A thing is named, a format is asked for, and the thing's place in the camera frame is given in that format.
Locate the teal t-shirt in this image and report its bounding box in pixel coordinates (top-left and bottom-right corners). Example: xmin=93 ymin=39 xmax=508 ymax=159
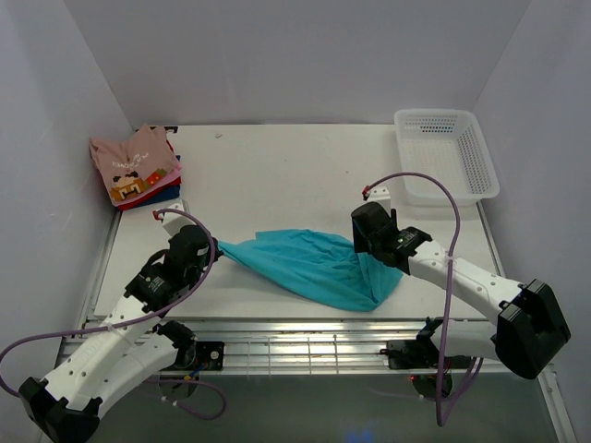
xmin=218 ymin=229 xmax=403 ymax=312

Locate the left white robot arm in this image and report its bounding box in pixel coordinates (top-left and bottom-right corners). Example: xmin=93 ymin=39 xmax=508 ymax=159
xmin=18 ymin=225 xmax=221 ymax=442

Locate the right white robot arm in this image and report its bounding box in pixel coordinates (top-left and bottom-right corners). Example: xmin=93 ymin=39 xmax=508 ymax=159
xmin=351 ymin=202 xmax=571 ymax=379

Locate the blue folded t-shirt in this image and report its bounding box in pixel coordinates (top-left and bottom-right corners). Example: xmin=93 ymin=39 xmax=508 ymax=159
xmin=128 ymin=156 xmax=184 ymax=208

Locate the red folded t-shirt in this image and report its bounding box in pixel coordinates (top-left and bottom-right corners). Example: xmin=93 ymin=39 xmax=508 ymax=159
xmin=117 ymin=138 xmax=182 ymax=212

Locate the pink folded t-shirt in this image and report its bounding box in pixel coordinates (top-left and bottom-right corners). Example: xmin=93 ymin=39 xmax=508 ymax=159
xmin=144 ymin=159 xmax=182 ymax=192

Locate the beige folded t-shirt with print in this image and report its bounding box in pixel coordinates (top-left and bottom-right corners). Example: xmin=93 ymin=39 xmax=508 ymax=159
xmin=89 ymin=125 xmax=177 ymax=207

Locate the white plastic basket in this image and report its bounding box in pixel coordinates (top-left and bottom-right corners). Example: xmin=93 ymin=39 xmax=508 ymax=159
xmin=394 ymin=109 xmax=500 ymax=206

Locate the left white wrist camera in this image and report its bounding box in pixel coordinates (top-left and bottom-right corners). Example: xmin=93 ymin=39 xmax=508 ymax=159
xmin=152 ymin=200 xmax=192 ymax=237

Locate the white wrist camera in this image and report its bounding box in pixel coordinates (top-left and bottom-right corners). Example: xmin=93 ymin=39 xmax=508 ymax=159
xmin=362 ymin=186 xmax=392 ymax=213
xmin=152 ymin=200 xmax=192 ymax=237

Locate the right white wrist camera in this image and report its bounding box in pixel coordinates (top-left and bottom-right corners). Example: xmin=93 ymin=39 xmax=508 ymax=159
xmin=362 ymin=186 xmax=392 ymax=213

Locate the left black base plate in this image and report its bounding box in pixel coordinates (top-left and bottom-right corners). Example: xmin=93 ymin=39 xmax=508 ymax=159
xmin=164 ymin=341 xmax=225 ymax=372

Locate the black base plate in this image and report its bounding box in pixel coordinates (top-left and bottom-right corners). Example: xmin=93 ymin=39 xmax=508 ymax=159
xmin=377 ymin=339 xmax=467 ymax=370
xmin=164 ymin=341 xmax=225 ymax=372

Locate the aluminium rail frame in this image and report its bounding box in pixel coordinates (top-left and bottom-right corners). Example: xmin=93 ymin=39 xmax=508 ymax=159
xmin=75 ymin=201 xmax=576 ymax=442

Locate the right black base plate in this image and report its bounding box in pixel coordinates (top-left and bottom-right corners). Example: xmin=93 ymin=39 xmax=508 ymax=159
xmin=377 ymin=339 xmax=467 ymax=370

